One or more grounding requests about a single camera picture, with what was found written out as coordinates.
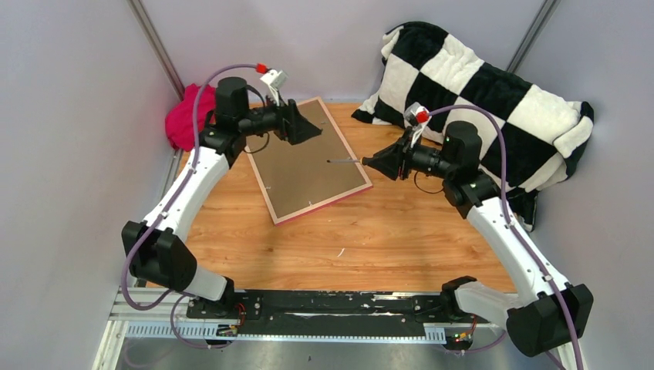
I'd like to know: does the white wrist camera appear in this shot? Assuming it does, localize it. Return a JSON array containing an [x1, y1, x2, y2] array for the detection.
[[403, 102, 431, 148], [260, 69, 288, 106]]

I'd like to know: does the right aluminium corner post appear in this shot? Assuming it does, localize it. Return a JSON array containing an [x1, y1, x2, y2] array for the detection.
[[505, 0, 561, 73]]

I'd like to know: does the yellow black screwdriver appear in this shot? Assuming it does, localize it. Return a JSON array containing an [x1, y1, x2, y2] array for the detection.
[[326, 158, 363, 165]]

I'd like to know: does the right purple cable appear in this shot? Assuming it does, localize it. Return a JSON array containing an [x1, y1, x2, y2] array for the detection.
[[415, 104, 586, 370]]

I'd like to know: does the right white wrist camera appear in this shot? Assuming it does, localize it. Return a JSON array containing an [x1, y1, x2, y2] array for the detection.
[[403, 102, 431, 148]]

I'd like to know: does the left aluminium corner post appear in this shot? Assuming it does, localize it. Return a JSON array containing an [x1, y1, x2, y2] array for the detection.
[[126, 0, 185, 100]]

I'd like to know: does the aluminium corner post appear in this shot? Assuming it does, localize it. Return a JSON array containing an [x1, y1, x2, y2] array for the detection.
[[126, 0, 185, 100], [505, 0, 561, 73]]

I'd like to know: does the purple cable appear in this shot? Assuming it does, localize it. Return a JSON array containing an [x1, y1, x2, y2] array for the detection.
[[415, 104, 586, 370], [120, 62, 270, 351]]

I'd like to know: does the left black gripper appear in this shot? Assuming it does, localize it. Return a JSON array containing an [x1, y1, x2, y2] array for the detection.
[[238, 89, 322, 146]]

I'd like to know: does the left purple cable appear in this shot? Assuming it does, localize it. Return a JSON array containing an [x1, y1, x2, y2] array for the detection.
[[120, 62, 270, 351]]

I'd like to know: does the black white checkered pillow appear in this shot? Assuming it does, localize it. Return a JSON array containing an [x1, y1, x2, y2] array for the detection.
[[352, 21, 594, 231]]

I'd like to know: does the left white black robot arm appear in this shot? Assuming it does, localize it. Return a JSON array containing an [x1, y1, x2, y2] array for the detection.
[[121, 69, 322, 318]]

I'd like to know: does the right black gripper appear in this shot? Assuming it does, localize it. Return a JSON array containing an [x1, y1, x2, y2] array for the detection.
[[367, 126, 455, 181]]

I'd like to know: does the pink picture frame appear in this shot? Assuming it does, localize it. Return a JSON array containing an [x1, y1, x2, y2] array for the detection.
[[246, 97, 373, 226]]

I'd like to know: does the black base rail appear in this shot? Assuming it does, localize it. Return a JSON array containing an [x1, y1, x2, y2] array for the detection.
[[182, 290, 490, 344]]

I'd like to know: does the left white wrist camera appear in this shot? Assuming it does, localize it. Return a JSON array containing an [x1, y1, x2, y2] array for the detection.
[[260, 69, 288, 106]]

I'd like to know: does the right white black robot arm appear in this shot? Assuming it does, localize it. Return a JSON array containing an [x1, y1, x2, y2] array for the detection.
[[362, 121, 594, 357]]

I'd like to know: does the magenta cloth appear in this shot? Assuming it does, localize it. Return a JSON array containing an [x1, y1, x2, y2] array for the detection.
[[165, 83, 215, 152]]

